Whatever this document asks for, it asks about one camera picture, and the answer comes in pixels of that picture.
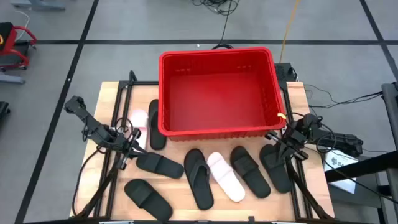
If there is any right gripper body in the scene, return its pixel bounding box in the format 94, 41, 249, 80
266, 126, 309, 160

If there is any black metal beam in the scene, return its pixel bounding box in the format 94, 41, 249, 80
324, 150, 398, 184

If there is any red wheeled cart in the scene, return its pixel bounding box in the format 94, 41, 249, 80
0, 21, 38, 71

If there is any black flip-flop white-striped sole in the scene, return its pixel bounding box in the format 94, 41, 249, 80
183, 148, 215, 211
147, 98, 168, 151

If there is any grey metal post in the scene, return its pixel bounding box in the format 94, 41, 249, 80
381, 82, 398, 215

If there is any red plastic bin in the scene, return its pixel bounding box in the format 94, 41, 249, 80
158, 46, 287, 142

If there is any black table cable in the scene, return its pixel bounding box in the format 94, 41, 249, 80
72, 146, 105, 217

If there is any white printed paper sheet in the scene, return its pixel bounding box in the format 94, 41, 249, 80
323, 149, 360, 194

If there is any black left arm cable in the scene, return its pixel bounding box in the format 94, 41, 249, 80
114, 116, 135, 135

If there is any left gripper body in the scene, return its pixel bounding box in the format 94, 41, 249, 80
116, 129, 141, 170

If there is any yellow cable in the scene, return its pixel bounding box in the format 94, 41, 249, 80
279, 0, 302, 64

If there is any white cable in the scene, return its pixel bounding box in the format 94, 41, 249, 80
14, 10, 30, 42

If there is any black cable bundle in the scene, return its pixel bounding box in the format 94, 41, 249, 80
192, 0, 240, 50

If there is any grey metal table foot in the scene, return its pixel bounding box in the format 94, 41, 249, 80
11, 0, 66, 10
0, 72, 25, 85

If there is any black floor cable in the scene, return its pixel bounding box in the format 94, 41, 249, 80
303, 83, 384, 110

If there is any pink slide sandal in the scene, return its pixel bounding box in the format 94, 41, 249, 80
129, 108, 149, 150
206, 151, 246, 203

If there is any black slide sandal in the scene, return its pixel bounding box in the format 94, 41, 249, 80
259, 143, 293, 194
124, 179, 174, 222
136, 152, 185, 180
229, 145, 272, 199

